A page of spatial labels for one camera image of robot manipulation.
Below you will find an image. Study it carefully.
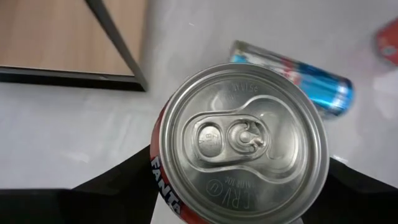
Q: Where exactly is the wooden shelf with black frame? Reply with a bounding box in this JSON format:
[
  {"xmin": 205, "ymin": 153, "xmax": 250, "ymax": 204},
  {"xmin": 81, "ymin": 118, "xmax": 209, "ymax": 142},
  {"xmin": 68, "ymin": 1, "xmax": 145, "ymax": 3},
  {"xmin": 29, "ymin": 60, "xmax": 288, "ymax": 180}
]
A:
[{"xmin": 0, "ymin": 0, "xmax": 149, "ymax": 93}]

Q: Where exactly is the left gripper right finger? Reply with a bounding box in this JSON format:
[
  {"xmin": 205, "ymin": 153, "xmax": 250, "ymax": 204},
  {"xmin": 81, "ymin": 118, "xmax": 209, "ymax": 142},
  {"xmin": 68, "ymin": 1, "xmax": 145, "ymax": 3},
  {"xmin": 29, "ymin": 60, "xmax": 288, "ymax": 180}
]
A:
[{"xmin": 300, "ymin": 157, "xmax": 398, "ymax": 224}]

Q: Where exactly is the blue silver Red Bull can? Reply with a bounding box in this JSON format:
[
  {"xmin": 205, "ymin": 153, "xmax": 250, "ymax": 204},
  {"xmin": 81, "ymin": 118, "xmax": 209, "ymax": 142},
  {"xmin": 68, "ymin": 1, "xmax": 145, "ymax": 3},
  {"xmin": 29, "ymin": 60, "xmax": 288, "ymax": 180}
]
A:
[{"xmin": 229, "ymin": 39, "xmax": 354, "ymax": 121}]

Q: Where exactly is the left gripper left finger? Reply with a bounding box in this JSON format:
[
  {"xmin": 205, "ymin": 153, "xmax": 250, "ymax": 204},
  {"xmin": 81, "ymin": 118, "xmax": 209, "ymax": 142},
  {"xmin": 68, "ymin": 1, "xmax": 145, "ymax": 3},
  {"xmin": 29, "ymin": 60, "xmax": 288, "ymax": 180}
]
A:
[{"xmin": 0, "ymin": 146, "xmax": 160, "ymax": 224}]

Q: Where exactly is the red soda can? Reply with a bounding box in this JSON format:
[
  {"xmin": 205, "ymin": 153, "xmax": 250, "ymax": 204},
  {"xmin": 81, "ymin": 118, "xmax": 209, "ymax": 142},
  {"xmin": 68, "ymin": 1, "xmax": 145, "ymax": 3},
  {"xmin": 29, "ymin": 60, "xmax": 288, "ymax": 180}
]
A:
[{"xmin": 374, "ymin": 17, "xmax": 398, "ymax": 67}]

